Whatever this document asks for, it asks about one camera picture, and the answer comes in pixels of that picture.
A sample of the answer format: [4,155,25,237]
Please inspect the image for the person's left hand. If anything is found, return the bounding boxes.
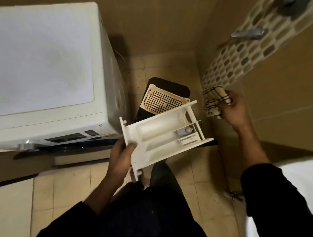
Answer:
[106,138,138,187]

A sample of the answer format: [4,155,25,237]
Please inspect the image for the person's right hand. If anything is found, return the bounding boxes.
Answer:
[216,91,252,133]

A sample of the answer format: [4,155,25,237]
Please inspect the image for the black-lined patterned cloth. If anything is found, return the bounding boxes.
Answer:
[202,86,232,119]

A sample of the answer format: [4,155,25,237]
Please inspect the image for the white detergent drawer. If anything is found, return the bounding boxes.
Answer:
[119,100,214,182]

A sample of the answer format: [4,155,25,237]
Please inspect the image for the white washing machine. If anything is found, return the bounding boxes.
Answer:
[0,2,130,160]

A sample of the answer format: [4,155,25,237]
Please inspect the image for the person's left forearm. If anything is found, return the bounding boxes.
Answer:
[37,175,127,237]

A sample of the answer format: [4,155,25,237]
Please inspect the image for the person's right forearm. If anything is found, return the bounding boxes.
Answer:
[236,124,313,237]

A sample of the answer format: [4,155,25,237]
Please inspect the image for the person's dark trousers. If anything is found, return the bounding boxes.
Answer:
[97,161,208,237]

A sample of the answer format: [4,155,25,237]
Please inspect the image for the dark plastic stool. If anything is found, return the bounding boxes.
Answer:
[134,77,191,122]

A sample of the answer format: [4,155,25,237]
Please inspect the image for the white perforated plastic basket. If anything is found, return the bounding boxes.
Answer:
[141,84,191,115]

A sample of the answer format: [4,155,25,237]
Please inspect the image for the chrome angle valve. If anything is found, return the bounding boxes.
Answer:
[224,190,244,202]

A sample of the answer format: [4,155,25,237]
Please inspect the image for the white ceramic sink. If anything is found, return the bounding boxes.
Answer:
[244,157,313,237]

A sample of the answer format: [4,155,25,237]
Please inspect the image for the dark floor threshold strip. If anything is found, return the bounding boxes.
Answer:
[0,173,38,188]

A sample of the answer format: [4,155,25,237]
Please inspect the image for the chrome shower mixer valve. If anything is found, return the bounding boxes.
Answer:
[274,0,311,16]

